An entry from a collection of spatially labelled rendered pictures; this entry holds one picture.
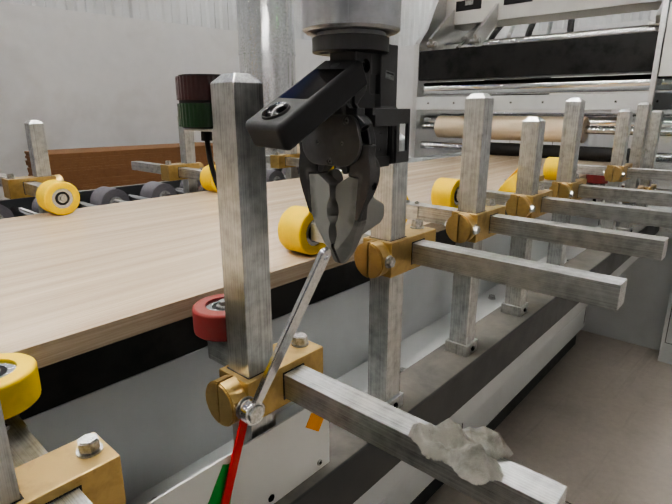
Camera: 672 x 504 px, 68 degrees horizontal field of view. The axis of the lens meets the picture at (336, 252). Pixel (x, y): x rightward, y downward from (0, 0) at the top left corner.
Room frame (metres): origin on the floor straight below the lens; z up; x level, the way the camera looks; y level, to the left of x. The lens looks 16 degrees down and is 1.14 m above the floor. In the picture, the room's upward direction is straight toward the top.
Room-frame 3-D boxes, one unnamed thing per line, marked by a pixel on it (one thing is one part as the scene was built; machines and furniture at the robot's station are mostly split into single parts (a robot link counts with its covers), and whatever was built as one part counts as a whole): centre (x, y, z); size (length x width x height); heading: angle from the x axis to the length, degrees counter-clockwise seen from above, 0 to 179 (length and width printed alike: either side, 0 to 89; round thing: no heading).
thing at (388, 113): (0.50, -0.02, 1.15); 0.09 x 0.08 x 0.12; 139
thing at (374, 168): (0.47, -0.02, 1.09); 0.05 x 0.02 x 0.09; 49
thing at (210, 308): (0.59, 0.14, 0.85); 0.08 x 0.08 x 0.11
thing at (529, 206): (1.07, -0.42, 0.95); 0.14 x 0.06 x 0.05; 138
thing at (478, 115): (0.87, -0.24, 0.93); 0.04 x 0.04 x 0.48; 48
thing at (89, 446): (0.36, 0.21, 0.87); 0.02 x 0.02 x 0.01
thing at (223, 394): (0.51, 0.08, 0.85); 0.14 x 0.06 x 0.05; 138
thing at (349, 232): (0.49, -0.03, 1.04); 0.06 x 0.03 x 0.09; 139
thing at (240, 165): (0.49, 0.09, 0.93); 0.04 x 0.04 x 0.48; 48
